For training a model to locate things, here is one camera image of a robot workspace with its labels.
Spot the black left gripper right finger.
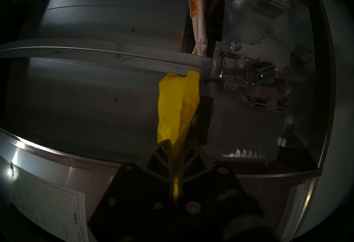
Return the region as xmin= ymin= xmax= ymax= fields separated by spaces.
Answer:
xmin=176 ymin=144 xmax=262 ymax=241

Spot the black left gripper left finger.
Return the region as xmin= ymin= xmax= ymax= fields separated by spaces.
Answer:
xmin=88 ymin=139 xmax=175 ymax=242

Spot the stainless steel wall dispenser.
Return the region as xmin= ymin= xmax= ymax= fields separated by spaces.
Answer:
xmin=0 ymin=128 xmax=318 ymax=242

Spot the yellow pad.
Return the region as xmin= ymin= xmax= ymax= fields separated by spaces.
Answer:
xmin=157 ymin=70 xmax=201 ymax=198

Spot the orange floral pad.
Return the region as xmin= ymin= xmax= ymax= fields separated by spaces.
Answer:
xmin=187 ymin=0 xmax=208 ymax=57

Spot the stainless steel dispenser cabinet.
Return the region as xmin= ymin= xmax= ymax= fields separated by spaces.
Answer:
xmin=0 ymin=0 xmax=336 ymax=181

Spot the white instruction sheet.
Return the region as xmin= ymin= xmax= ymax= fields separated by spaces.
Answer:
xmin=0 ymin=159 xmax=89 ymax=242

